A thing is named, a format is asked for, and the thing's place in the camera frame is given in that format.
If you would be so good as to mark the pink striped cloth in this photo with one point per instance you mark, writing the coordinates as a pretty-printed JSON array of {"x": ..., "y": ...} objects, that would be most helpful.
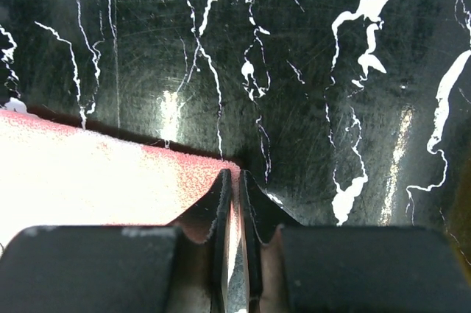
[{"x": 53, "y": 174}]

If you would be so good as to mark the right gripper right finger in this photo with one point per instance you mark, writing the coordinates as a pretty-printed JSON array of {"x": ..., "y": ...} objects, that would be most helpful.
[{"x": 291, "y": 267}]

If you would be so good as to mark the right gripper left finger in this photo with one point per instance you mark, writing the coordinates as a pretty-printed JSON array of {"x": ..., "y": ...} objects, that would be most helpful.
[{"x": 178, "y": 267}]

